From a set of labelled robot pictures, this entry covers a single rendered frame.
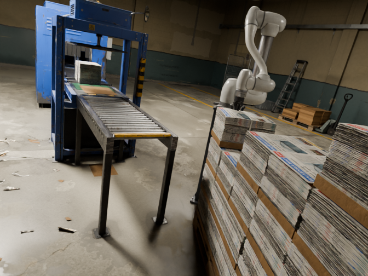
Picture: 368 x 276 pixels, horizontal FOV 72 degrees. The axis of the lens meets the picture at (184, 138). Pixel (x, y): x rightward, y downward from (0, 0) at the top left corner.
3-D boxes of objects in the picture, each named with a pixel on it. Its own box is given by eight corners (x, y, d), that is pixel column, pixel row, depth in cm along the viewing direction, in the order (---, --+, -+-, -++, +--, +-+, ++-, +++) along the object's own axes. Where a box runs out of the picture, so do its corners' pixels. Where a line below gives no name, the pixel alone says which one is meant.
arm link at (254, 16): (246, 21, 198) (263, 24, 198) (249, 1, 201) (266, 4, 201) (242, 30, 211) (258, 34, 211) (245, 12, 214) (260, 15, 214)
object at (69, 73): (113, 92, 364) (113, 86, 361) (64, 89, 331) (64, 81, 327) (92, 76, 486) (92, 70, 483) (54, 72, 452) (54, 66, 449)
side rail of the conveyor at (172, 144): (176, 150, 199) (179, 136, 195) (170, 150, 196) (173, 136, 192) (125, 107, 306) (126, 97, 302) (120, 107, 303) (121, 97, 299)
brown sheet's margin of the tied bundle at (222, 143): (229, 136, 205) (230, 131, 204) (240, 149, 178) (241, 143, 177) (210, 133, 203) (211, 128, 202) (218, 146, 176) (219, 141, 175)
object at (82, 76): (101, 85, 353) (102, 65, 345) (78, 82, 338) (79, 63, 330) (95, 80, 383) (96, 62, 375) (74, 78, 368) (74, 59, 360)
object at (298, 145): (304, 139, 146) (304, 137, 146) (340, 159, 120) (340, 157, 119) (246, 132, 139) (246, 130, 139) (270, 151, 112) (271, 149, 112)
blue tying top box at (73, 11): (131, 30, 289) (132, 11, 283) (74, 18, 258) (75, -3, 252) (119, 30, 325) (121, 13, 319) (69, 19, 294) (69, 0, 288)
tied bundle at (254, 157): (293, 173, 154) (305, 138, 147) (325, 201, 127) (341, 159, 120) (235, 168, 147) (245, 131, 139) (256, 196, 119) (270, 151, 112)
